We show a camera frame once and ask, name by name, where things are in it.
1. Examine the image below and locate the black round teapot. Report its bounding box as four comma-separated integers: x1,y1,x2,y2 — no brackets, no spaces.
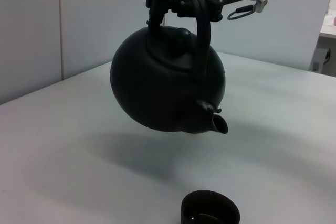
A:
109,0,229,135

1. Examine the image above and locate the small black teacup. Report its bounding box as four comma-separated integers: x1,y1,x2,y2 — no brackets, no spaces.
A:
180,189,240,224

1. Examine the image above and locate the black wall plug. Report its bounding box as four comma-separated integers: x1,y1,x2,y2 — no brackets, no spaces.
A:
323,48,332,65

